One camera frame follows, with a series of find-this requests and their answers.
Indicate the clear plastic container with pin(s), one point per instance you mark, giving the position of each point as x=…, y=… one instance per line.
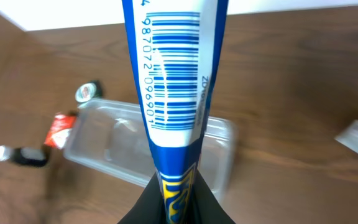
x=109, y=136

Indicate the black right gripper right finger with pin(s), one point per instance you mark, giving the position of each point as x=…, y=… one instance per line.
x=204, y=207

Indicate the small green square box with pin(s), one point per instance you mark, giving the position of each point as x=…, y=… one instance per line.
x=88, y=91

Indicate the white capped dark bottle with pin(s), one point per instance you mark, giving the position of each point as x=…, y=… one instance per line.
x=24, y=156

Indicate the red medicine box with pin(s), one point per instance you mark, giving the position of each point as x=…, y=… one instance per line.
x=60, y=130

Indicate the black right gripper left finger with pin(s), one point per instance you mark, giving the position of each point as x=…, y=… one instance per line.
x=149, y=208

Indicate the blue cool fever box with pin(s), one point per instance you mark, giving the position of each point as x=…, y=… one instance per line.
x=175, y=48

